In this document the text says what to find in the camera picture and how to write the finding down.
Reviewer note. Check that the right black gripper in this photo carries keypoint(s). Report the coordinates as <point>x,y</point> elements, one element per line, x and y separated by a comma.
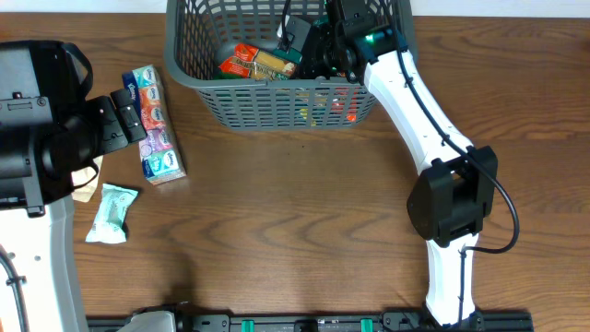
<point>313,54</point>

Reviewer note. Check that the green Nescafe coffee bag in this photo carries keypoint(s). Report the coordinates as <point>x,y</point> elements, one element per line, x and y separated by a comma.
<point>280,100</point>

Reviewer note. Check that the red spaghetti pasta pack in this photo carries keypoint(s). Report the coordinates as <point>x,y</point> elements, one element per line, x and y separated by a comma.
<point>251,62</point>

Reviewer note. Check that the grey plastic basket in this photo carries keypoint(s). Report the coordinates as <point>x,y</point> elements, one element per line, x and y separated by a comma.
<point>202,34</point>

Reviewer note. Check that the Kleenex tissue multipack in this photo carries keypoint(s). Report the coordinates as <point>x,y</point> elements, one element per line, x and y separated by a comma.
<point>159,154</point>

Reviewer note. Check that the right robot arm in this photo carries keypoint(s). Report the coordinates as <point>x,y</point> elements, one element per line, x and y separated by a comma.
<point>456,181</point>

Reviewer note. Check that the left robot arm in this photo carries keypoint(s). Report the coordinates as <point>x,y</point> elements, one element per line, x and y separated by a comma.
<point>49,129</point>

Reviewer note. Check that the small mint green packet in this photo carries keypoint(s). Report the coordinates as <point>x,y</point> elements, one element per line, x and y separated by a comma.
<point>108,225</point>

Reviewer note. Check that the beige paper pouch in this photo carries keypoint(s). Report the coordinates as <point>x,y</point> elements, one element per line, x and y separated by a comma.
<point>86,181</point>

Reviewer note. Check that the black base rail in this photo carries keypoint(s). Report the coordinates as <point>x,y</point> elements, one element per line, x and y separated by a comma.
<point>391,321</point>

